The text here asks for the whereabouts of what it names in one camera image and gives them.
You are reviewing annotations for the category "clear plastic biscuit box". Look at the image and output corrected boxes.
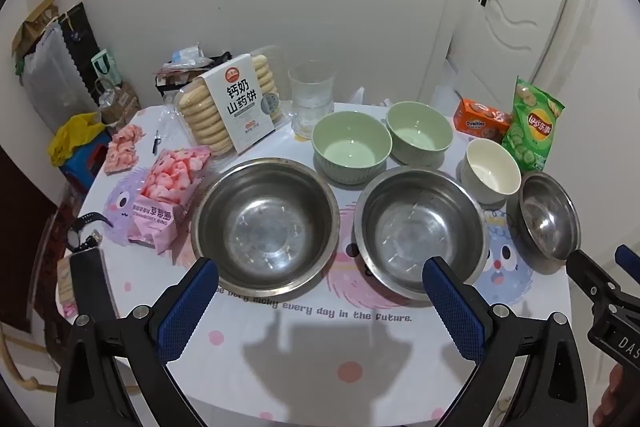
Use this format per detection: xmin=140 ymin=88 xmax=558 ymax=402
xmin=179 ymin=53 xmax=292 ymax=156

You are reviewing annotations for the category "orange cookie box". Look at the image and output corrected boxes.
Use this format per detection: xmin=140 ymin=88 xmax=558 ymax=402
xmin=453 ymin=98 xmax=512 ymax=144

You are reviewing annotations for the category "small stainless steel bowl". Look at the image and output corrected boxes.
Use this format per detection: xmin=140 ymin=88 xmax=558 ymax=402
xmin=518 ymin=172 xmax=583 ymax=260

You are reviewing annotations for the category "white plastic bag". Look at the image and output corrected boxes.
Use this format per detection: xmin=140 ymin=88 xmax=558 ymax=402
xmin=350 ymin=86 xmax=396 ymax=106

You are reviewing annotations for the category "black paper bag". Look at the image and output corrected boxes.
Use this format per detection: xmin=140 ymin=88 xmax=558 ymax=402
xmin=59 ymin=2 xmax=101 ymax=108

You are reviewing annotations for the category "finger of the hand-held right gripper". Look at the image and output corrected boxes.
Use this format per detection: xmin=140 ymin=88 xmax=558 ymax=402
xmin=616 ymin=244 xmax=640 ymax=270
xmin=567 ymin=249 xmax=621 ymax=305

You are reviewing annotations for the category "small pink snack packet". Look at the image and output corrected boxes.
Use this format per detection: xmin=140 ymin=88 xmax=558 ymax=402
xmin=103 ymin=123 xmax=147 ymax=176

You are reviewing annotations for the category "black basket with clutter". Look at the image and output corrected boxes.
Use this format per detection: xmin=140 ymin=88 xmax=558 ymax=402
xmin=155 ymin=43 xmax=233 ymax=100

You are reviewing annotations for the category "clear glass cup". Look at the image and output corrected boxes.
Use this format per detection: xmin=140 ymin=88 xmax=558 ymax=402
xmin=288 ymin=61 xmax=336 ymax=140

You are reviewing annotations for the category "yellow plastic bag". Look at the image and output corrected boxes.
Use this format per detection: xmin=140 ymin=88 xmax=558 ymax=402
xmin=47 ymin=112 xmax=107 ymax=166

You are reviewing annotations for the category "cartoon printed tablecloth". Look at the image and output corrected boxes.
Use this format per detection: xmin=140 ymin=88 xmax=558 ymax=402
xmin=62 ymin=102 xmax=573 ymax=427

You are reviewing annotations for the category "white door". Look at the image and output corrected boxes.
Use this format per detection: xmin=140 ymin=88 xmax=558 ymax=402
xmin=447 ymin=0 xmax=591 ymax=108

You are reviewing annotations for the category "black smart watch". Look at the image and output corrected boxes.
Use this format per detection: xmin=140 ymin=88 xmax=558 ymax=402
xmin=66 ymin=212 xmax=110 ymax=253

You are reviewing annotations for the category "medium stainless steel bowl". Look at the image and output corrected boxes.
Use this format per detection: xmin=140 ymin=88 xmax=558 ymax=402
xmin=353 ymin=167 xmax=490 ymax=300

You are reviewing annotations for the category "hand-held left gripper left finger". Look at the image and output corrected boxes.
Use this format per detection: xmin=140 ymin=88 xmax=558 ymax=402
xmin=54 ymin=257 xmax=221 ymax=427

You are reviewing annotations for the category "cream white ceramic bowl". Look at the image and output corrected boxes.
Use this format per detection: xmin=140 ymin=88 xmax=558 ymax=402
xmin=460 ymin=138 xmax=522 ymax=206

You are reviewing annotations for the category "large stainless steel bowl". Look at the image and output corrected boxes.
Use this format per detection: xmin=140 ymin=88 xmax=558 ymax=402
xmin=191 ymin=158 xmax=342 ymax=303

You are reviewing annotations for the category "green and white bag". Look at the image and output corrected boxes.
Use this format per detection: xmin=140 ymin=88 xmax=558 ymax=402
xmin=91 ymin=49 xmax=122 ymax=88

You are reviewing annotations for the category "blue plastic stool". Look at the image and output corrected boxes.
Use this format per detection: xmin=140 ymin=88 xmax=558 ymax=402
xmin=59 ymin=132 xmax=113 ymax=195

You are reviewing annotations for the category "pink strawberry snack bag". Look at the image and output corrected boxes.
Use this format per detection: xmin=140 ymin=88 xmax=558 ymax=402
xmin=104 ymin=145 xmax=213 ymax=256

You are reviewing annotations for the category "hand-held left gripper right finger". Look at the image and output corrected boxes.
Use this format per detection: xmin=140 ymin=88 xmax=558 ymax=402
xmin=422 ymin=256 xmax=588 ymax=427

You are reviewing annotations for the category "green potato chips bag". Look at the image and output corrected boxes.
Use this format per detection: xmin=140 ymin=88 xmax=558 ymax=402
xmin=501 ymin=77 xmax=566 ymax=172

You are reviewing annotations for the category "green ribbed ceramic bowl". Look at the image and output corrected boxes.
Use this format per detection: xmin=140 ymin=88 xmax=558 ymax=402
xmin=385 ymin=101 xmax=454 ymax=166
xmin=311 ymin=111 xmax=392 ymax=185

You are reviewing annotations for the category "brown paper bag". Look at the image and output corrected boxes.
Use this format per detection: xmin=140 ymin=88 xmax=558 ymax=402
xmin=95 ymin=79 xmax=142 ymax=128

